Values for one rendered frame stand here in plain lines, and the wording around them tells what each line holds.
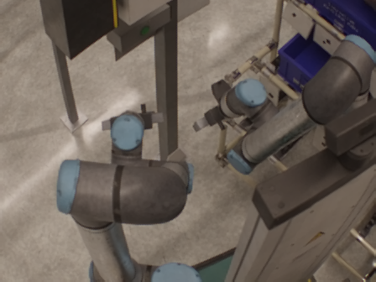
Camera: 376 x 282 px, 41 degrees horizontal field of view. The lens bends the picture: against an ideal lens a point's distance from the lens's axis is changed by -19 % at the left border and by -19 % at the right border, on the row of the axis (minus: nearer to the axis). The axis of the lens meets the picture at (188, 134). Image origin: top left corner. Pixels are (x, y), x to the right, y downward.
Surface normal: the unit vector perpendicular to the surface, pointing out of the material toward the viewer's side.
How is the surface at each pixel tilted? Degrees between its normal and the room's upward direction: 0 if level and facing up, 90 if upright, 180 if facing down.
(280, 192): 0
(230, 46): 0
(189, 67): 0
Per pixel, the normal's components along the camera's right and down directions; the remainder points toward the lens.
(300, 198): 0.01, -0.50
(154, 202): 0.56, 0.12
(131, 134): 0.04, 0.05
